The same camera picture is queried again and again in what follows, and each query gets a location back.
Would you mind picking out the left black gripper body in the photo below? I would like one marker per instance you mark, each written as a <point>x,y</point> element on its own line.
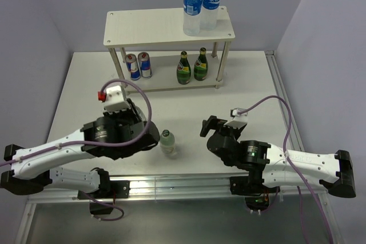
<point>123,118</point>

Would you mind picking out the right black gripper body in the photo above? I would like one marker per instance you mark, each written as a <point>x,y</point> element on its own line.
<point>234,133</point>

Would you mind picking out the clear glass bottle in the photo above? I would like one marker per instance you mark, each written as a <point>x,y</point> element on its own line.
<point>167,142</point>
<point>140,113</point>

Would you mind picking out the green glass bottle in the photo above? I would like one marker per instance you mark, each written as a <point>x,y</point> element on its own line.
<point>201,66</point>
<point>183,71</point>

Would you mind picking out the blue label water bottle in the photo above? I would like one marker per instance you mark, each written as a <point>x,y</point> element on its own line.
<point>209,13</point>
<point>191,21</point>

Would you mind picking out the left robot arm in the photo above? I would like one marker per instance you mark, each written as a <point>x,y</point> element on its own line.
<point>35,169</point>

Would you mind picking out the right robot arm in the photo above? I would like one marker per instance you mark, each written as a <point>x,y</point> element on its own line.
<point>269,167</point>

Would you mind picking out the beige two-tier shelf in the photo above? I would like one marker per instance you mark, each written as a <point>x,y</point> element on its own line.
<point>163,27</point>

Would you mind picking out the left red bull can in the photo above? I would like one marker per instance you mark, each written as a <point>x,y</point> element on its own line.
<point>133,67</point>

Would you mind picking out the red bull can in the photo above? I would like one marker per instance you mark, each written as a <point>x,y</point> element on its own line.
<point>145,65</point>
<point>133,67</point>

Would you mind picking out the right red bull can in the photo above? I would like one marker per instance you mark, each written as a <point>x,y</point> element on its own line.
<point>145,65</point>

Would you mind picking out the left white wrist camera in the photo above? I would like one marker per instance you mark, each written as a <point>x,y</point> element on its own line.
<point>114,99</point>

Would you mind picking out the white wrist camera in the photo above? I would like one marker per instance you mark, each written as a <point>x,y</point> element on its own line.
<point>238,116</point>
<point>114,99</point>

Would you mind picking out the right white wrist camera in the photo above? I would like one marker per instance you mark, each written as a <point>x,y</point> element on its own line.
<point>238,116</point>

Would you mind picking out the aluminium frame rail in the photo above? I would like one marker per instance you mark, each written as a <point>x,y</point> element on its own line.
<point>186,198</point>

